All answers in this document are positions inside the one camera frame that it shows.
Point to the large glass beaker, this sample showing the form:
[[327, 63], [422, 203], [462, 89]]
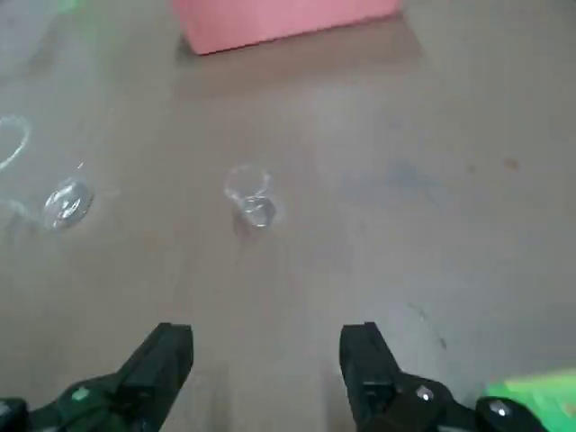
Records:
[[67, 204]]

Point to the pink plastic waste container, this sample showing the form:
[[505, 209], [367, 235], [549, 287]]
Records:
[[279, 22]]

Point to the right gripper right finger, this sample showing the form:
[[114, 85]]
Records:
[[369, 369]]

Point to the green tissue pack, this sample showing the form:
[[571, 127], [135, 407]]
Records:
[[540, 400]]

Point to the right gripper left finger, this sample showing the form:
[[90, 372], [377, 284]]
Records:
[[148, 373]]

